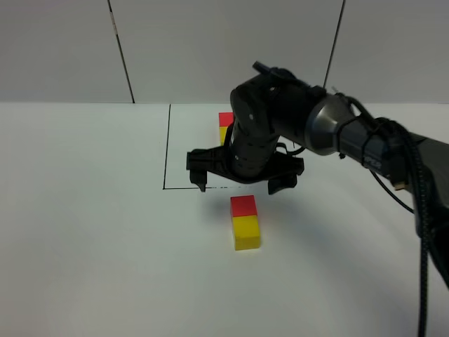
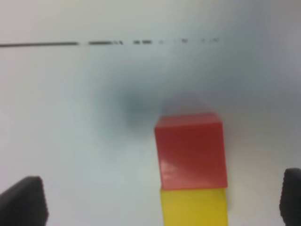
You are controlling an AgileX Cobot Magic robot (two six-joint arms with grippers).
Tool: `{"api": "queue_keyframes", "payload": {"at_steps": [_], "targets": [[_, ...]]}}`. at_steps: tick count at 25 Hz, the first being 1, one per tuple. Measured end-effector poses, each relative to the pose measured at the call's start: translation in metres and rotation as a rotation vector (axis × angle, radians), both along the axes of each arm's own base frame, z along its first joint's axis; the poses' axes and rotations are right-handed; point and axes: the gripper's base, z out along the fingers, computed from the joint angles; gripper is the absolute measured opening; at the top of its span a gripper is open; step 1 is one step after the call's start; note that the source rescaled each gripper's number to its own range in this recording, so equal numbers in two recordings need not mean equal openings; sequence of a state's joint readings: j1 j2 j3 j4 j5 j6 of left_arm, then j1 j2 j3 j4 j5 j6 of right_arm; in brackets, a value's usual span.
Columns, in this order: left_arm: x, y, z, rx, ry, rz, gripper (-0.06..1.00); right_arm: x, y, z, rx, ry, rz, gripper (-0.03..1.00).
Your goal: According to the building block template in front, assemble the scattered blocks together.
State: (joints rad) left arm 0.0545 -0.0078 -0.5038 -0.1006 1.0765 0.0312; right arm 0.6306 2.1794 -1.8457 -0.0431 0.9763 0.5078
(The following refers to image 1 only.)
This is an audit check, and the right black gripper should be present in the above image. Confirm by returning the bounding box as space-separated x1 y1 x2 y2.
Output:
186 122 304 195

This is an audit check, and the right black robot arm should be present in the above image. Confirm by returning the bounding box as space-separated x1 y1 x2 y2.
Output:
187 63 448 245

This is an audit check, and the yellow template block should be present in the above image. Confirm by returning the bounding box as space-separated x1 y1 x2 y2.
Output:
219 126 229 145

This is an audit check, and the red template block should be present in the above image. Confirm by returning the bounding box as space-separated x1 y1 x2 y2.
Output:
218 112 234 128

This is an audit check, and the right braided black cable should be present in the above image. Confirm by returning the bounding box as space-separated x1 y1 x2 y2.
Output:
333 84 449 337

